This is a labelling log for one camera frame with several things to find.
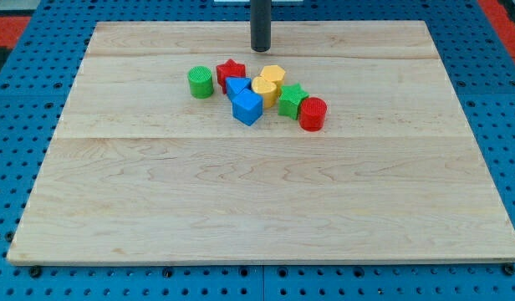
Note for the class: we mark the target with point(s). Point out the yellow hexagon block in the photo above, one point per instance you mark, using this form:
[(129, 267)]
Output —
[(275, 74)]

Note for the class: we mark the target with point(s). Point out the green cylinder block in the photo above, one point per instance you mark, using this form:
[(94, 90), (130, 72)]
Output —
[(200, 82)]

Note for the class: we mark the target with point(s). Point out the red star block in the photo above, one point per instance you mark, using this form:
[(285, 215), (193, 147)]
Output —
[(230, 68)]

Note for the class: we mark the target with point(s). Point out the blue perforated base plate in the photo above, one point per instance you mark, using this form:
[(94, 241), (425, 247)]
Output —
[(34, 84)]

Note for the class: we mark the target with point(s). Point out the green star block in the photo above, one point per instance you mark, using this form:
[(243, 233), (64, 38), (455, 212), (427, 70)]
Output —
[(290, 100)]

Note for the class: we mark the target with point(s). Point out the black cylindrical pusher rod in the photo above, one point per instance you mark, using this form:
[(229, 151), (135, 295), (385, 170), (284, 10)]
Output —
[(260, 25)]

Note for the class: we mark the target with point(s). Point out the red cylinder block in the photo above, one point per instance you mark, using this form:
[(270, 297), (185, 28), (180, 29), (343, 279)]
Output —
[(312, 114)]

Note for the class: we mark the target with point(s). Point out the blue triangle block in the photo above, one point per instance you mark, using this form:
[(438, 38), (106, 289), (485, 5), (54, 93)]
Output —
[(235, 85)]

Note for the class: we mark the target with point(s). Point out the blue cube block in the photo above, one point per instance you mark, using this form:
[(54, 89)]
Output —
[(247, 107)]

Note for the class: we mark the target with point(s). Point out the yellow heart block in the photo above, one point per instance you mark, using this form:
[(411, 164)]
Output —
[(266, 89)]

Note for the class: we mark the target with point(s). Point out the light wooden board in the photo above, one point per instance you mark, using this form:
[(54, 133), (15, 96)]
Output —
[(140, 173)]

